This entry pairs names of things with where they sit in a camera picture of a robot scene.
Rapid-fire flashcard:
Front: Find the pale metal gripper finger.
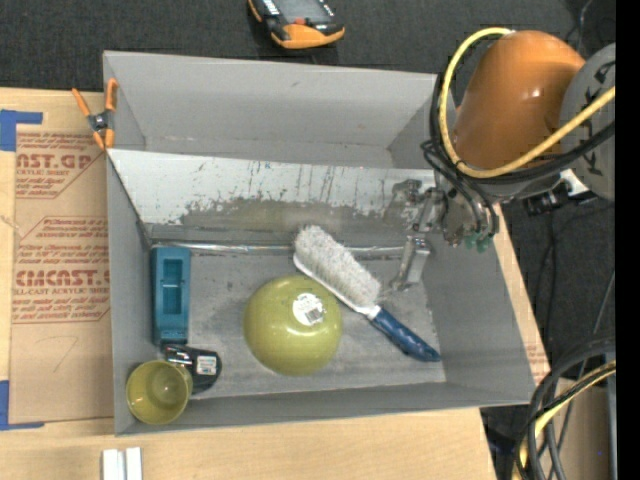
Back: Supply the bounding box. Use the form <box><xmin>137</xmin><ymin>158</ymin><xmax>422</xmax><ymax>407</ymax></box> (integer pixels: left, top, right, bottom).
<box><xmin>384</xmin><ymin>178</ymin><xmax>432</xmax><ymax>231</ymax></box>
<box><xmin>390</xmin><ymin>236</ymin><xmax>433</xmax><ymax>292</ymax></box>

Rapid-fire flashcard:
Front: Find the green bowl with white sticker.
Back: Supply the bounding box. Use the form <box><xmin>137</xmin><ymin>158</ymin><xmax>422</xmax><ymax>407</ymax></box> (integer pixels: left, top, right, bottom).
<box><xmin>242</xmin><ymin>274</ymin><xmax>345</xmax><ymax>378</ymax></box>

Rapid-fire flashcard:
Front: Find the grey metal bin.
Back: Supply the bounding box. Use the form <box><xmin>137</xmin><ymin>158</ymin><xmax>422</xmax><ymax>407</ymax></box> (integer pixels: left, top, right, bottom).
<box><xmin>102</xmin><ymin>50</ymin><xmax>539</xmax><ymax>437</ymax></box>

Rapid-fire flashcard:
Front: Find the black battery pack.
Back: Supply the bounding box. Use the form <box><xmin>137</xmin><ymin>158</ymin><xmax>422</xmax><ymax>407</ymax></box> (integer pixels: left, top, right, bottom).
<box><xmin>162</xmin><ymin>343</ymin><xmax>223</xmax><ymax>395</ymax></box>

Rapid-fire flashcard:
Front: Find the teal plastic box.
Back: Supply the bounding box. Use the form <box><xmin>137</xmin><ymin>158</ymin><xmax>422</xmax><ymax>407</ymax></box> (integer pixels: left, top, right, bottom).
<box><xmin>149</xmin><ymin>245</ymin><xmax>193</xmax><ymax>346</ymax></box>

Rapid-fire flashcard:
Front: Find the green plastic cup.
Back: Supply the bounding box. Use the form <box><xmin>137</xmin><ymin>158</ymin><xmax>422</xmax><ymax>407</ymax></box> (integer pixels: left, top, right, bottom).
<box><xmin>124</xmin><ymin>359</ymin><xmax>195</xmax><ymax>426</ymax></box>

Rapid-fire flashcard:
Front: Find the brown cardboard board red print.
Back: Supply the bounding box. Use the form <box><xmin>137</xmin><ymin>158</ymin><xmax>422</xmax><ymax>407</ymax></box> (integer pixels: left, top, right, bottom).
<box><xmin>0</xmin><ymin>86</ymin><xmax>116</xmax><ymax>432</ymax></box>

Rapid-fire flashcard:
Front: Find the white brush with blue handle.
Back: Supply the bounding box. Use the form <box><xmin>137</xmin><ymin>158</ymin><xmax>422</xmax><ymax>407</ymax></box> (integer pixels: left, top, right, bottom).
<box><xmin>292</xmin><ymin>224</ymin><xmax>443</xmax><ymax>364</ymax></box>

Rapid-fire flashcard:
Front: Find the black cylinder on white bracket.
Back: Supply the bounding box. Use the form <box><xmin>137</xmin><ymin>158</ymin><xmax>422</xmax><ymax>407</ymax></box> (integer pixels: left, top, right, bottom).
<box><xmin>524</xmin><ymin>177</ymin><xmax>597</xmax><ymax>217</ymax></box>

